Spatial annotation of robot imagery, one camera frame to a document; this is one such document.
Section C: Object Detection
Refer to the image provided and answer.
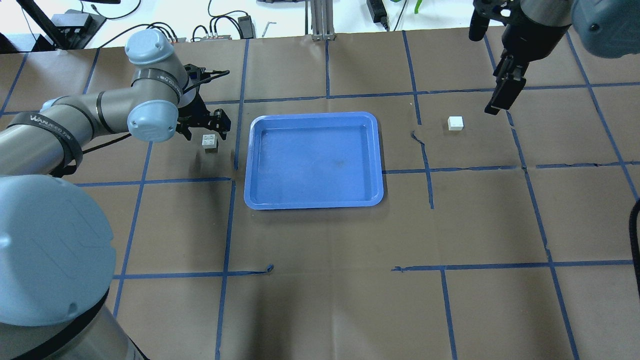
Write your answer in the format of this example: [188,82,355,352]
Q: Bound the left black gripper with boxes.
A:
[176,63,232,141]

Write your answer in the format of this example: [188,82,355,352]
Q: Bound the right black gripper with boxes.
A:
[484,0,572,116]

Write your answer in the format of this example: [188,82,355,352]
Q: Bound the white block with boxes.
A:
[201,133,219,154]
[446,115,465,132]

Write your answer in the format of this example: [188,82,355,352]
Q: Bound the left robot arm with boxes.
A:
[0,29,231,360]

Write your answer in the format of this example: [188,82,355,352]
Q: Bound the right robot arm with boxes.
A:
[468,0,640,116]

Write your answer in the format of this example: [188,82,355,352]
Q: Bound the blue plastic tray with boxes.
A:
[244,111,385,210]

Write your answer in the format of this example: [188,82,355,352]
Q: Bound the black power adapter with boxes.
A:
[365,0,390,32]

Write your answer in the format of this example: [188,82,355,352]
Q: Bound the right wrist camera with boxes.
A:
[468,0,519,42]

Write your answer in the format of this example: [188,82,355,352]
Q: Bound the aluminium frame post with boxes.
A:
[307,0,336,43]

